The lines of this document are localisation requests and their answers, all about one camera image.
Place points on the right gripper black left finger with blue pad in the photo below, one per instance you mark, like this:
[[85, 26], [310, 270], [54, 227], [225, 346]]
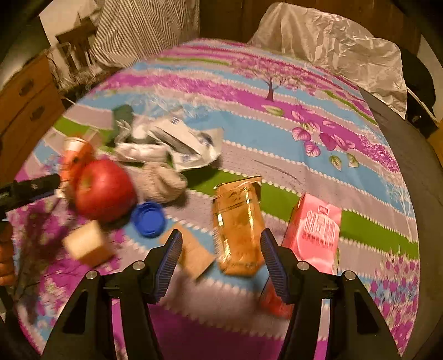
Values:
[[84, 329]]

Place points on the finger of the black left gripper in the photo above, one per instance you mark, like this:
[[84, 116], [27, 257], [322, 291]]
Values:
[[21, 193]]

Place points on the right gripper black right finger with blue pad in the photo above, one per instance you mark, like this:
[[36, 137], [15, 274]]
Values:
[[357, 329]]

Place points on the person left hand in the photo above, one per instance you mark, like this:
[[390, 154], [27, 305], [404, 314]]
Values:
[[7, 272]]

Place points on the orange small can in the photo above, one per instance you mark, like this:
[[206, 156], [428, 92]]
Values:
[[76, 155]]

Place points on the tan sponge block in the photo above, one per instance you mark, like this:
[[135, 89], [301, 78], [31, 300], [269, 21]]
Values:
[[89, 245]]

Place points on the red apple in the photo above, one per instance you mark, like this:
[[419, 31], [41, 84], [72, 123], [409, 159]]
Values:
[[105, 192]]

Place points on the wooden drawer cabinet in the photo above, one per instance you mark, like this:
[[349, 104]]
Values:
[[30, 105]]

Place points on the pink milk carton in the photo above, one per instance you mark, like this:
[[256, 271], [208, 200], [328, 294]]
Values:
[[305, 259]]

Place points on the blue bottle cap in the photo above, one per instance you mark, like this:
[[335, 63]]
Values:
[[148, 219]]

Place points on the brown cardboard piece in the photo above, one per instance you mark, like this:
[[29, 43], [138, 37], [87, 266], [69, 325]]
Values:
[[194, 259]]

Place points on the beige sock ball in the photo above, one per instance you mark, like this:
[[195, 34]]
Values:
[[157, 182]]

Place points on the white crumpled wrapper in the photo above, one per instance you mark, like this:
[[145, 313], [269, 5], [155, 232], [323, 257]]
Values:
[[167, 139]]

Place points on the dark grey blanket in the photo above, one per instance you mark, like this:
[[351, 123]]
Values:
[[422, 173]]

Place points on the striped pillow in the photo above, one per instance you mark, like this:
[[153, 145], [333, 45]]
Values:
[[130, 31]]

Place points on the floral purple bedsheet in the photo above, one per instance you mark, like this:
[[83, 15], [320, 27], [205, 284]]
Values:
[[302, 129]]

